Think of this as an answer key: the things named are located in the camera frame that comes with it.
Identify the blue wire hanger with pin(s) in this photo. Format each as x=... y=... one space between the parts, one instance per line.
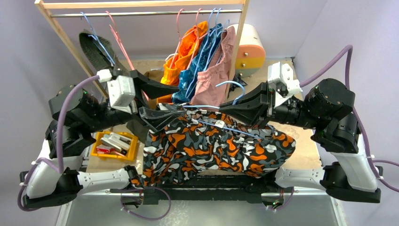
x=230 y=82
x=99 y=44

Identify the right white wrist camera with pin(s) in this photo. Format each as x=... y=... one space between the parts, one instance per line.
x=281 y=80

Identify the blue patterned shorts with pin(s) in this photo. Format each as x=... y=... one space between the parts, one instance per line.
x=177 y=97

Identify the olive green shorts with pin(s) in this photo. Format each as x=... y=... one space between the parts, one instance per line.
x=88 y=45

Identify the wooden clothes rack frame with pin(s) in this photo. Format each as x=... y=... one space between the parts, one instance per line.
x=45 y=10

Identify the dark patterned cloth on floor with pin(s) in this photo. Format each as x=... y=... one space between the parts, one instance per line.
x=239 y=82

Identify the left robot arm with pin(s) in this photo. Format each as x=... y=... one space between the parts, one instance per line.
x=97 y=103

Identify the yellow plastic bin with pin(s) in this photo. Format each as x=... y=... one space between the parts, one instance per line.
x=109 y=152

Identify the brown shorts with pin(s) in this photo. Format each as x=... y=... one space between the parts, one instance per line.
x=155 y=75

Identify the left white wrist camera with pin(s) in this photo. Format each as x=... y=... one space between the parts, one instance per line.
x=121 y=91

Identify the pink hanger holding orange shorts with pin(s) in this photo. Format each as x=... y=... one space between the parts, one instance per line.
x=181 y=37

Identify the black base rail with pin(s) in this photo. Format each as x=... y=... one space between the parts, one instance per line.
x=217 y=188

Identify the metal hanging rod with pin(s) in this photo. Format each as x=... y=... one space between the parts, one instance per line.
x=146 y=13

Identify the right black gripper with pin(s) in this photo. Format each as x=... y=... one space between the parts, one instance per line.
x=266 y=103

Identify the pink wire hanger left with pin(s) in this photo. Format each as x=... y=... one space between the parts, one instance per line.
x=114 y=30

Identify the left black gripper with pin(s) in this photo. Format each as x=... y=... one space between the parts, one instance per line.
x=152 y=117

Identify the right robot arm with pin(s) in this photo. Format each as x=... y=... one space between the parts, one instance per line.
x=328 y=110

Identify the white orange yellow drawer cabinet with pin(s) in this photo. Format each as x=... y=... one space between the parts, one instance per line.
x=251 y=53

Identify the blue hanger holding pink shorts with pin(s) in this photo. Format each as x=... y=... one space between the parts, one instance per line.
x=212 y=40

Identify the pink shorts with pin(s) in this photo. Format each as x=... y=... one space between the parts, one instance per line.
x=218 y=70

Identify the camouflage orange black shorts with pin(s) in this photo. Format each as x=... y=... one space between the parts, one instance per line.
x=203 y=140

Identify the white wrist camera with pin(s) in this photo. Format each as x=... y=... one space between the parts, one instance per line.
x=281 y=80
x=121 y=91

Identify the white stapler in bin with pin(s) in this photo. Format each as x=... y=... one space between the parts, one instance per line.
x=118 y=141

